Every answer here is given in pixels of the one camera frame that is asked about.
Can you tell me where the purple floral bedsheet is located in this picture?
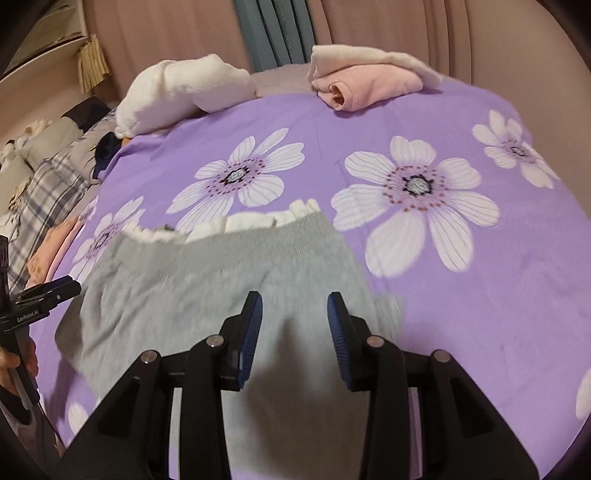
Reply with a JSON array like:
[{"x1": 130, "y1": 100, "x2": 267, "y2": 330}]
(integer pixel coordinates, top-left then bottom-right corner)
[{"x1": 28, "y1": 76, "x2": 591, "y2": 480}]

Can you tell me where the teal curtain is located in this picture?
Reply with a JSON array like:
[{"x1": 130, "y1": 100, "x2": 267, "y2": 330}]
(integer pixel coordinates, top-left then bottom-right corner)
[{"x1": 231, "y1": 0, "x2": 324, "y2": 75}]

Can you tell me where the pink folded garment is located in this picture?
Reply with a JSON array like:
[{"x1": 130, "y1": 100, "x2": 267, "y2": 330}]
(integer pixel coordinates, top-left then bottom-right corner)
[{"x1": 311, "y1": 65, "x2": 424, "y2": 112}]

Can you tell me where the beige hanging tassel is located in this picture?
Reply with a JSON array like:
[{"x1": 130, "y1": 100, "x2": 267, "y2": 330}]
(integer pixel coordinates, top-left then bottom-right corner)
[{"x1": 76, "y1": 34, "x2": 112, "y2": 93}]

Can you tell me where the grey printed sweatshirt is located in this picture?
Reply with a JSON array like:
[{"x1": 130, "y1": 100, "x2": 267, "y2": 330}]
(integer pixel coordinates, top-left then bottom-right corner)
[{"x1": 54, "y1": 198, "x2": 407, "y2": 480}]

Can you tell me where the white plush toy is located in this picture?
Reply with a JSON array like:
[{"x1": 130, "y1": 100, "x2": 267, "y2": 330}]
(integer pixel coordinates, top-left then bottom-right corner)
[{"x1": 0, "y1": 119, "x2": 54, "y2": 162}]

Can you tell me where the white fluffy folded garment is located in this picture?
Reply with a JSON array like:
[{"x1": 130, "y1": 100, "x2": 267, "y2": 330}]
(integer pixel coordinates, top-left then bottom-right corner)
[{"x1": 115, "y1": 53, "x2": 259, "y2": 139}]

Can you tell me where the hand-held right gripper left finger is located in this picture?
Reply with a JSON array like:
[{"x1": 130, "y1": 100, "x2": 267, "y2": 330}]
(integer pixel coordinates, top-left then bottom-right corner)
[{"x1": 58, "y1": 291, "x2": 264, "y2": 480}]

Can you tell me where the pink curtain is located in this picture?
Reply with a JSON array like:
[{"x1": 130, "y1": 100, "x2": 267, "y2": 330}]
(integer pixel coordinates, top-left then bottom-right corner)
[{"x1": 83, "y1": 0, "x2": 591, "y2": 153}]

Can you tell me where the navy cloth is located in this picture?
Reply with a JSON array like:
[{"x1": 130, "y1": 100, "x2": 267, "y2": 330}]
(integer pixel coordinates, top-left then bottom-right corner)
[{"x1": 91, "y1": 131, "x2": 123, "y2": 181}]

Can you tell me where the peach printed folded garment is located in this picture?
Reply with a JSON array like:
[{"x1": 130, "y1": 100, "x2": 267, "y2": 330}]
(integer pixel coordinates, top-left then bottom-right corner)
[{"x1": 25, "y1": 217, "x2": 81, "y2": 287}]

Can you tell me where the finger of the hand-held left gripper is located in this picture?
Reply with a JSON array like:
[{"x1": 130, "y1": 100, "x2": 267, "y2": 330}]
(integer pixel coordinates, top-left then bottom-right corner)
[
  {"x1": 11, "y1": 275, "x2": 75, "y2": 301},
  {"x1": 18, "y1": 282, "x2": 82, "y2": 309}
]

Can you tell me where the mauve bed cover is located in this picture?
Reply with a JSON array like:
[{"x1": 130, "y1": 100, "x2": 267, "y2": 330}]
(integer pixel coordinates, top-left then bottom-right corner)
[{"x1": 249, "y1": 62, "x2": 319, "y2": 97}]

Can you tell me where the cream folded garment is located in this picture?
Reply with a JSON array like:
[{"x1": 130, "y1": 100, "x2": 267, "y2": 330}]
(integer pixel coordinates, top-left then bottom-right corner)
[{"x1": 308, "y1": 44, "x2": 446, "y2": 88}]

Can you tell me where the person's left hand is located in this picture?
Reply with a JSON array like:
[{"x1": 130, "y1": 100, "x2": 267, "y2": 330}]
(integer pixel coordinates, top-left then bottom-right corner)
[{"x1": 0, "y1": 339, "x2": 40, "y2": 402}]

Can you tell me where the dark brown pillow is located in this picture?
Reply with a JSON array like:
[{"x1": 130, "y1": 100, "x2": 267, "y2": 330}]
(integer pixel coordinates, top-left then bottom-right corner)
[{"x1": 62, "y1": 96, "x2": 112, "y2": 125}]

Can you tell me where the white printed pillow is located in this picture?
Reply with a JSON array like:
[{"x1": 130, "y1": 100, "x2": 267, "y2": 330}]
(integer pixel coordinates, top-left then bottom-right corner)
[{"x1": 0, "y1": 180, "x2": 28, "y2": 213}]

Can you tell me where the grey pillow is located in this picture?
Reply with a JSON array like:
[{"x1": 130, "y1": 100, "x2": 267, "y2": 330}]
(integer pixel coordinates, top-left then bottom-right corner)
[{"x1": 21, "y1": 117, "x2": 81, "y2": 171}]

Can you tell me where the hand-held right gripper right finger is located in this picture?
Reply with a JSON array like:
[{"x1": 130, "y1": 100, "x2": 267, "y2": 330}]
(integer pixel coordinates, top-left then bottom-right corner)
[{"x1": 327, "y1": 292, "x2": 539, "y2": 480}]

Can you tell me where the white wall shelf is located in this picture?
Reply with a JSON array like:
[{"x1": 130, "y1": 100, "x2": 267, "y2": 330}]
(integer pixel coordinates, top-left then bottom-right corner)
[{"x1": 0, "y1": 0, "x2": 90, "y2": 81}]

